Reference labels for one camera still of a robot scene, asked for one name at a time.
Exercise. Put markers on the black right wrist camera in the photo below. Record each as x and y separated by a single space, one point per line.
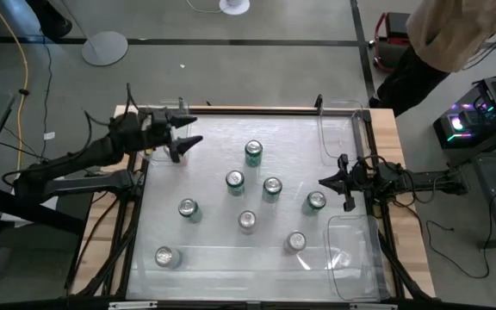
357 177

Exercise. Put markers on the white metal bracket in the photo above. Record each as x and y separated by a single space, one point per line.
373 307
132 305

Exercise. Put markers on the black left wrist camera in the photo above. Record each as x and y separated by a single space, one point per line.
153 120

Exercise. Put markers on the black metal table frame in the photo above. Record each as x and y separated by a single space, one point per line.
187 306

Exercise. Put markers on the black RGB-lit desktop computer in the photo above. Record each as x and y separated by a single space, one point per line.
480 120

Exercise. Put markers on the person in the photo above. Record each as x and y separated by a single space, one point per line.
446 30

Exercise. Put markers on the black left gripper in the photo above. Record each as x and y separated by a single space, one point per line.
157 140

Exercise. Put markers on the red black utility cart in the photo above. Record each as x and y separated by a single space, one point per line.
392 56

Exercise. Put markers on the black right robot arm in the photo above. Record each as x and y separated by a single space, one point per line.
429 181

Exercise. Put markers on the small white floor label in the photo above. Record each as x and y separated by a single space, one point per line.
49 135

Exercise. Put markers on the grey round floor stand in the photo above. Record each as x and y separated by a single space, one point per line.
104 48

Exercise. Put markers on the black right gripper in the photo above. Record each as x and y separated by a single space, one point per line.
366 185

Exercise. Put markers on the white round fan base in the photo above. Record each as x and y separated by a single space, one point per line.
234 6

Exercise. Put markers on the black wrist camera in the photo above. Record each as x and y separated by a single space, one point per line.
153 120
357 177

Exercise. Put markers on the clear plastic bin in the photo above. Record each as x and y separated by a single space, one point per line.
338 129
155 155
351 258

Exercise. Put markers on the green Sprite soda can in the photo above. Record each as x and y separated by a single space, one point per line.
316 200
188 207
253 148
272 185
235 178

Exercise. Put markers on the black side desk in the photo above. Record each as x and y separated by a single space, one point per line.
58 223

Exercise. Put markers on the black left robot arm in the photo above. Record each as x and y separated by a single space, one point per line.
97 150

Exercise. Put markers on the white flat box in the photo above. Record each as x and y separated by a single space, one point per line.
50 203

